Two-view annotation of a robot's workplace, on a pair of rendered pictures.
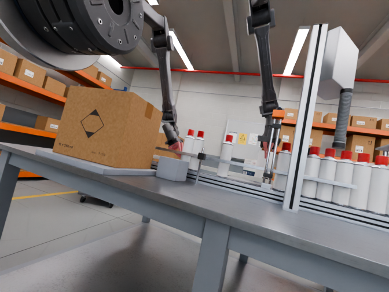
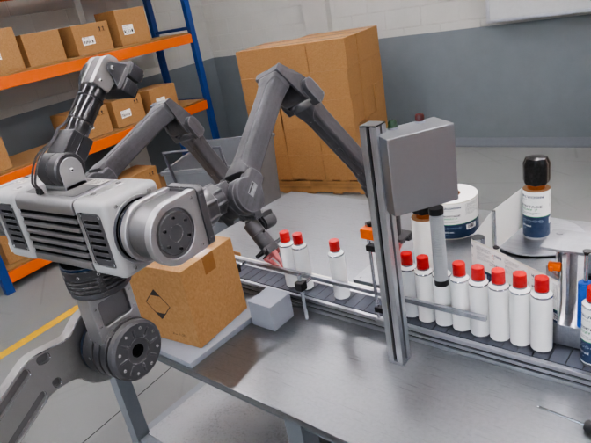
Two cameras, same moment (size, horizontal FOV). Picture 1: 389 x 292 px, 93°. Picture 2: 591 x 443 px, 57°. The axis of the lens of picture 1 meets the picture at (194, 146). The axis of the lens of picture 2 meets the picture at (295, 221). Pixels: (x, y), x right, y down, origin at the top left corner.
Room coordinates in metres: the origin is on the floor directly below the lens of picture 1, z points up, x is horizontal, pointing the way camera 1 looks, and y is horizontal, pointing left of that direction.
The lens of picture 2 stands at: (-0.60, -0.58, 1.81)
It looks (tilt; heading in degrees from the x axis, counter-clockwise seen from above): 22 degrees down; 20
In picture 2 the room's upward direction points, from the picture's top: 11 degrees counter-clockwise
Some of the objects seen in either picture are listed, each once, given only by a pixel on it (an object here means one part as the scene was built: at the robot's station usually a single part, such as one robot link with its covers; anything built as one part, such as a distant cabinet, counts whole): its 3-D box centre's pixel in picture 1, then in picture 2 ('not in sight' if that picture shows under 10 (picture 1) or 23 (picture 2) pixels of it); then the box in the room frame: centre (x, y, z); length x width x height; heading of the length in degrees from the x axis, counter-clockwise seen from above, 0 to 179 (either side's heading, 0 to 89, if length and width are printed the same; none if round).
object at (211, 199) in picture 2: not in sight; (201, 207); (0.30, -0.07, 1.45); 0.09 x 0.08 x 0.12; 72
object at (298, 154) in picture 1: (305, 115); (387, 251); (0.64, -0.36, 1.17); 0.04 x 0.04 x 0.67; 66
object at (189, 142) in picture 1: (187, 149); (288, 258); (0.97, 0.03, 0.98); 0.05 x 0.05 x 0.20
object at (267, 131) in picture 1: (270, 134); (391, 227); (0.87, -0.34, 1.13); 0.10 x 0.07 x 0.07; 67
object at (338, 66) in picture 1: (330, 67); (413, 165); (0.67, -0.44, 1.38); 0.17 x 0.10 x 0.19; 122
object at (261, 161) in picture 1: (265, 158); (425, 226); (1.08, -0.42, 1.03); 0.09 x 0.09 x 0.30
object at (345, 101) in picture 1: (342, 118); (438, 246); (0.63, -0.49, 1.18); 0.04 x 0.04 x 0.21
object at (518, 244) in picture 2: not in sight; (536, 236); (1.27, -0.78, 0.89); 0.31 x 0.31 x 0.01
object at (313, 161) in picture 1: (311, 171); (442, 291); (0.75, -0.48, 0.98); 0.05 x 0.05 x 0.20
